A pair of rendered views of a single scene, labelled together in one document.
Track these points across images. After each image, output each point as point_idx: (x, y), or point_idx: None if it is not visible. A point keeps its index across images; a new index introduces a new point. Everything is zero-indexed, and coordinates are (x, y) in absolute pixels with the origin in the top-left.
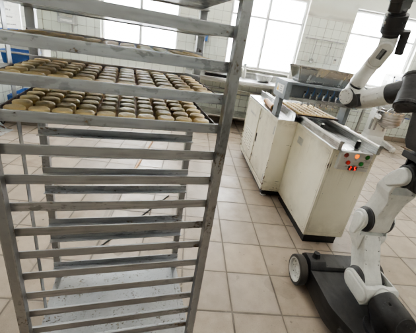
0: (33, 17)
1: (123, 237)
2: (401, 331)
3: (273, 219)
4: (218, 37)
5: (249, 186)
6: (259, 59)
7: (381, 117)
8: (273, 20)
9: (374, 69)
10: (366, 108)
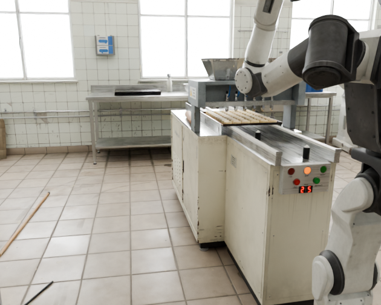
0: None
1: None
2: None
3: (219, 287)
4: (127, 46)
5: (185, 240)
6: (187, 66)
7: None
8: (193, 17)
9: (270, 29)
10: (276, 92)
